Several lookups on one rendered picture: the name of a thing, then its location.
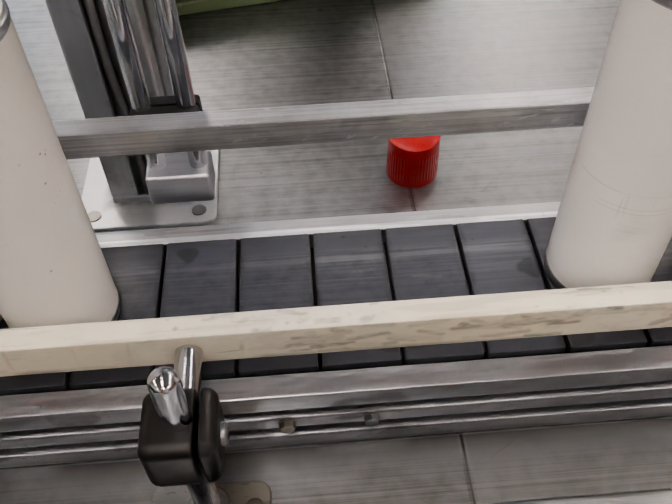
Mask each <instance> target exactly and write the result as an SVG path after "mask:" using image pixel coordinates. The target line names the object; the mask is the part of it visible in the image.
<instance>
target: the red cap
mask: <svg viewBox="0 0 672 504"><path fill-rule="evenodd" d="M440 137H441V135H440V136H424V137H408V138H393V139H388V148H387V165H386V173H387V175H388V177H389V179H390V180H391V181H392V182H394V183H395V184H397V185H399V186H402V187H406V188H420V187H424V186H426V185H428V184H430V183H431V182H432V181H433V180H434V179H435V178H436V175H437V169H438V158H439V148H440Z"/></svg>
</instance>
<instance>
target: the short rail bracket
mask: <svg viewBox="0 0 672 504"><path fill-rule="evenodd" d="M147 389H148V391H149V394H147V395H146V396H145V398H144V399H143V402H142V411H141V420H140V429H139V438H138V448H137V454H138V457H139V459H140V461H141V463H142V466H143V468H144V470H145V472H146V474H147V476H148V478H149V480H150V481H151V483H152V484H154V485H156V486H160V487H165V486H177V485H187V488H188V490H189V493H190V495H191V498H192V500H193V503H194V504H222V503H221V499H220V496H219V493H218V490H217V487H216V484H215V482H216V481H218V480H219V479H220V478H221V477H222V475H223V473H224V465H225V446H227V445H228V444H229V426H228V423H227V422H226V421H225V419H224V415H223V411H222V408H221V404H220V400H219V396H218V394H217V393H216V391H215V390H213V389H212V388H207V387H203V388H201V390H200V401H199V397H198V394H197V391H196V389H195V388H189V389H184V388H183V385H182V382H181V379H180V376H179V374H178V373H177V371H176V370H174V369H173V368H171V367H166V366H163V367H159V368H156V369H155V370H153V371H152V372H151V373H150V374H149V376H148V379H147Z"/></svg>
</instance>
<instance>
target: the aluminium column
mask: <svg viewBox="0 0 672 504"><path fill-rule="evenodd" d="M94 2H95V6H96V10H97V14H98V17H99V21H100V25H101V28H102V32H103V35H104V39H105V42H106V46H107V49H108V52H109V56H110V59H111V62H112V65H113V68H114V71H115V74H116V76H117V79H118V82H119V84H120V87H121V89H122V92H123V94H124V97H125V99H126V102H127V104H128V107H129V109H130V107H131V102H130V99H129V95H128V91H127V88H126V84H125V81H124V77H123V74H122V70H121V66H120V63H119V59H118V56H117V52H116V49H115V45H114V41H113V38H112V34H111V31H110V27H109V24H108V20H107V17H106V13H105V9H104V6H103V2H102V0H94ZM125 2H126V6H127V10H128V14H129V17H130V21H131V25H132V29H133V33H134V37H135V41H136V45H137V49H138V53H139V57H140V61H141V65H142V69H143V72H144V76H145V80H146V84H147V88H148V92H149V96H150V97H156V96H173V95H174V94H173V89H172V85H171V81H170V76H169V72H168V67H167V63H166V58H165V54H164V49H163V45H162V40H161V36H160V32H159V27H158V23H157V18H156V14H155V9H154V5H153V0H125ZM45 3H46V6H47V9H48V12H49V14H50V17H51V20H52V23H53V26H54V29H55V32H56V35H57V38H58V41H59V44H60V46H61V49H62V52H63V55H64V58H65V61H66V64H67V67H68V70H69V73H70V76H71V78H72V81H73V84H74V87H75V90H76V93H77V96H78V99H79V102H80V105H81V108H82V110H83V113H84V116H85V119H87V118H103V117H119V116H123V115H122V113H121V110H120V108H119V105H118V103H117V100H116V98H115V96H114V93H113V91H112V88H111V86H110V83H109V81H108V78H107V75H106V73H105V70H104V67H103V64H102V61H101V58H100V55H99V52H98V48H97V45H96V42H95V38H94V35H93V31H92V28H91V24H90V21H89V17H88V14H87V10H86V7H85V3H84V0H45ZM99 160H100V163H101V166H102V169H103V171H104V174H105V177H106V180H107V183H108V186H109V189H110V192H111V195H112V196H113V201H114V203H128V202H143V201H151V199H150V195H149V192H144V189H143V185H142V181H141V177H140V173H139V168H138V164H137V160H136V156H135V155H128V156H113V157H99Z"/></svg>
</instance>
